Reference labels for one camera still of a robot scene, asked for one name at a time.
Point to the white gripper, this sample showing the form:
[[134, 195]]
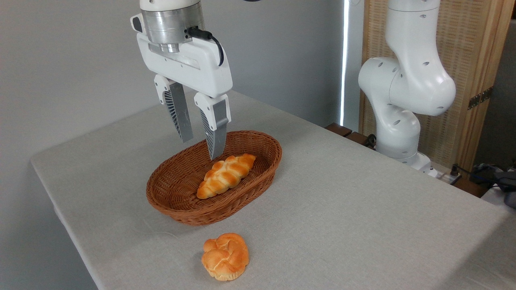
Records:
[[189, 66]]

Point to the round knotted bread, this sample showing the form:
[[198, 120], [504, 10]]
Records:
[[225, 257]]

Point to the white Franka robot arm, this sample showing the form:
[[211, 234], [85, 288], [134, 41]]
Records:
[[411, 80]]

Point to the long braided bread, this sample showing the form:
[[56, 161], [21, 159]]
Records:
[[225, 175]]

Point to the brown oval wicker basket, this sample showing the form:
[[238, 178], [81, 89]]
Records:
[[177, 181]]

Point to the vertical white light strip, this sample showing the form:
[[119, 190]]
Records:
[[345, 60]]

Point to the grey tablecloth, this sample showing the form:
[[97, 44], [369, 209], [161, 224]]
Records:
[[363, 221]]

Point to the white power strip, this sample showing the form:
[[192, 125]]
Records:
[[441, 176]]

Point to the black power plug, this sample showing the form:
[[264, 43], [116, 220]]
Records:
[[454, 170]]

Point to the dark metal screen hinge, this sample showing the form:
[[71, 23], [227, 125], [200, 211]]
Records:
[[479, 98]]

